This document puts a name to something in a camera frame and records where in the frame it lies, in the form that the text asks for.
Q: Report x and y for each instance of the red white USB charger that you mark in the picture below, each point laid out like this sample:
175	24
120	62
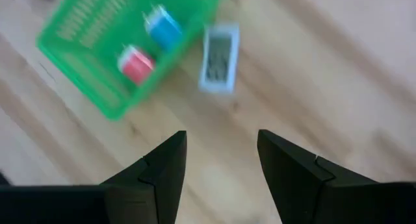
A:
138	68

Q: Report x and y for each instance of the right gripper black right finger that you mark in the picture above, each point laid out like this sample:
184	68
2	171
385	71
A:
308	198

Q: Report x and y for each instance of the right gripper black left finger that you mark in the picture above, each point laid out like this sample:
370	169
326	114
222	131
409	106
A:
156	191

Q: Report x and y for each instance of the green plastic basket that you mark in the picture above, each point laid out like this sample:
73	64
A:
97	84

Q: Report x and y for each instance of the blue white USB charger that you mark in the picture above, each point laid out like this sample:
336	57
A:
164	30

